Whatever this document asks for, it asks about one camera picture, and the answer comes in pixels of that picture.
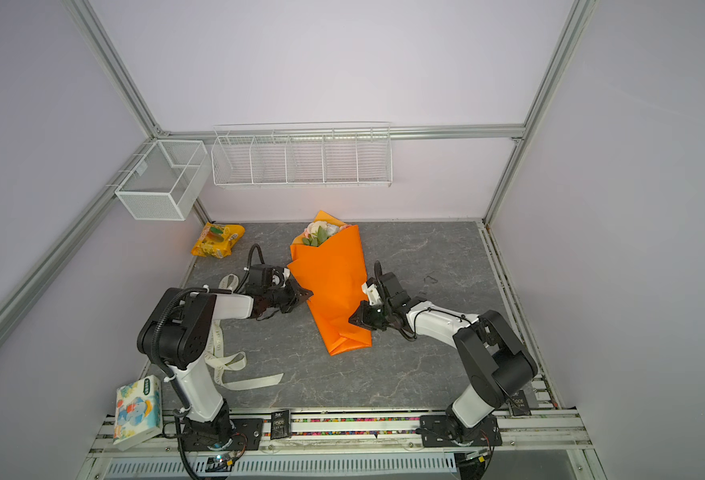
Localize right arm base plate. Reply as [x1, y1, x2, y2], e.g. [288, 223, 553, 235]
[416, 414, 502, 448]

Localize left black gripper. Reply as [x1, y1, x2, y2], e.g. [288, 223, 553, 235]
[263, 279, 314, 314]

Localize yellow snack bag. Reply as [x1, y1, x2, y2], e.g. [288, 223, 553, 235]
[190, 223, 246, 259]

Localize white mesh box basket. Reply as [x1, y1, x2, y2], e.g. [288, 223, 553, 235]
[116, 140, 212, 221]

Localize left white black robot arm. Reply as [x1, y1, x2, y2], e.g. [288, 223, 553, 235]
[136, 279, 312, 423]

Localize black box on rail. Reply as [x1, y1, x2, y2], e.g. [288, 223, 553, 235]
[270, 410, 292, 441]

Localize orange wrapping paper sheet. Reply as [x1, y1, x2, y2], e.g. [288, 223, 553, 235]
[288, 211, 372, 356]

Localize cream fake rose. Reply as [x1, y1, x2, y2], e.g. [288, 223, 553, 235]
[304, 221, 328, 238]

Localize black labelled box right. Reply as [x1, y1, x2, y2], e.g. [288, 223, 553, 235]
[507, 390, 531, 417]

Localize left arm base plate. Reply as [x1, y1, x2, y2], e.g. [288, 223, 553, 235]
[180, 418, 264, 453]

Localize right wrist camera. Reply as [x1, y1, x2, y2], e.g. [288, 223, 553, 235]
[361, 272, 411, 308]

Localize white wire shelf basket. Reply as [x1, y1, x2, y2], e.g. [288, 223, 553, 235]
[212, 122, 393, 187]

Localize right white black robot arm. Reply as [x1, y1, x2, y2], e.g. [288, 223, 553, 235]
[348, 298, 538, 437]

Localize cream printed ribbon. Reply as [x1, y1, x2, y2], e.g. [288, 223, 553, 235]
[204, 274, 284, 391]

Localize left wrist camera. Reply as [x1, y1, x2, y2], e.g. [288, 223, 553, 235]
[246, 264, 290, 289]

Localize colourful tissue pack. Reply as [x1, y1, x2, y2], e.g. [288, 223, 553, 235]
[114, 375, 164, 451]

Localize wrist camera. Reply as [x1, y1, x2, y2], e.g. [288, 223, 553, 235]
[361, 272, 411, 308]
[246, 264, 290, 289]

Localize white fake rose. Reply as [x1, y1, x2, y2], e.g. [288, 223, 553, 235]
[300, 225, 338, 247]

